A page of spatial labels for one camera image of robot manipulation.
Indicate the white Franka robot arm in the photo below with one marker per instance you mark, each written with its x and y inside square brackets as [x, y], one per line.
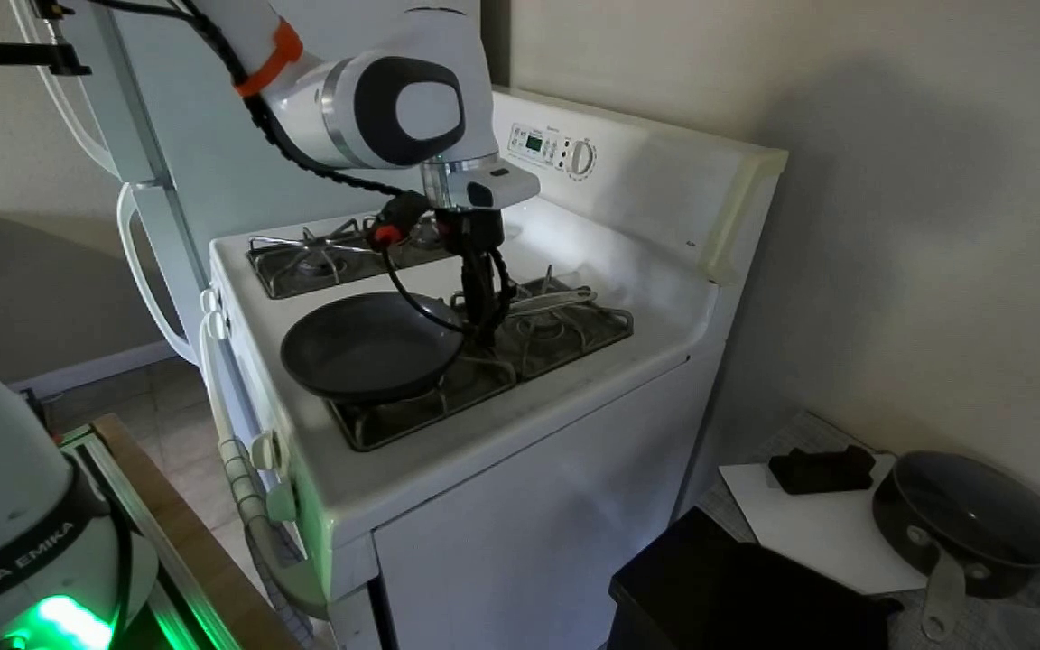
[386, 111]

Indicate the metal burner grate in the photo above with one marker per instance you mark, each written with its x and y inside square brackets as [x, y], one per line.
[447, 383]
[567, 326]
[290, 264]
[386, 241]

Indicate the black mounting bracket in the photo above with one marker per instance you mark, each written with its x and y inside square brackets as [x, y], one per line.
[15, 55]

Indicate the black bin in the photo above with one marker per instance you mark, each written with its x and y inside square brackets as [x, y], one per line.
[737, 590]

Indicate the wooden edged robot table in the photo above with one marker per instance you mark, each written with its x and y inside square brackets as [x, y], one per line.
[183, 530]

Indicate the stove clock control panel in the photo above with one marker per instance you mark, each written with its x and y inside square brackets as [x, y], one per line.
[551, 147]

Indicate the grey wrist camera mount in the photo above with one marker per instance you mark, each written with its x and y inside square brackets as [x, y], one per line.
[476, 187]

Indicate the white stove knob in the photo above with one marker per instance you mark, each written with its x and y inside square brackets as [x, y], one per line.
[215, 326]
[268, 453]

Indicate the small black flat object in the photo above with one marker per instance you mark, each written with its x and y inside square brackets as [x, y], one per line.
[819, 472]

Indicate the white flat board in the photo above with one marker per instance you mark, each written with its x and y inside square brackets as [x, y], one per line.
[819, 530]

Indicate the white gas stove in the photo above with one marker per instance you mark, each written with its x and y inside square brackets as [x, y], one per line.
[520, 506]

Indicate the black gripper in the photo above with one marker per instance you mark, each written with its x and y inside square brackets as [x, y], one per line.
[469, 229]

